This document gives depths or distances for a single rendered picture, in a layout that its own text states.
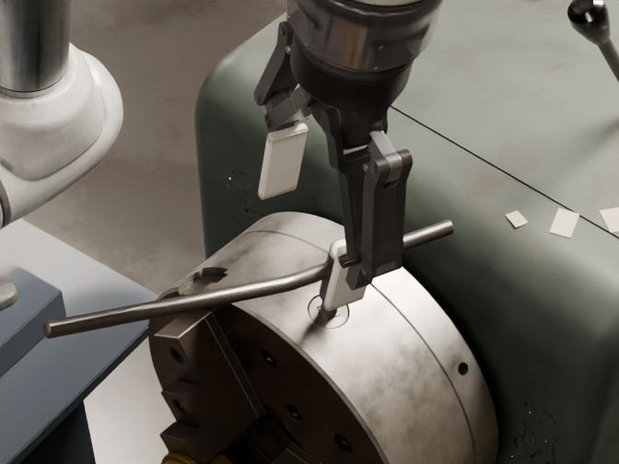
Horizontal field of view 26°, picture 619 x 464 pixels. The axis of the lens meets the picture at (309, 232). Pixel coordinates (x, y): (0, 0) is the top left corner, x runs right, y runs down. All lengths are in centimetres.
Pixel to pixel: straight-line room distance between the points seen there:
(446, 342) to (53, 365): 70
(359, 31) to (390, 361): 39
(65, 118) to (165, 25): 186
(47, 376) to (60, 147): 29
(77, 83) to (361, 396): 65
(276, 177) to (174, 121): 214
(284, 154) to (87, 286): 83
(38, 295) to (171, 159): 136
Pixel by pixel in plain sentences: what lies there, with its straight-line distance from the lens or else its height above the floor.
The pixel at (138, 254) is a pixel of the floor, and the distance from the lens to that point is 283.
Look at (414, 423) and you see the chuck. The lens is 108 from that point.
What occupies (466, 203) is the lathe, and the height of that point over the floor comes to 125.
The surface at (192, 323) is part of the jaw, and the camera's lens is 112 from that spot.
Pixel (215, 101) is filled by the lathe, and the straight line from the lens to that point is 127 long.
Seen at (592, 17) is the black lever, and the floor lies 140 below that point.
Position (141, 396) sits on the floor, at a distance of 259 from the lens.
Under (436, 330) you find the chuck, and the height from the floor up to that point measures 121.
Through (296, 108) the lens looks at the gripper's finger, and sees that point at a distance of 89.
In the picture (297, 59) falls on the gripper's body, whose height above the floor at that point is 154.
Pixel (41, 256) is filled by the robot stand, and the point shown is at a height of 75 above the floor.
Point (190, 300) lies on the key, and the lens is 96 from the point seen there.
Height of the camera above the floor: 205
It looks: 46 degrees down
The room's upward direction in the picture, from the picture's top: straight up
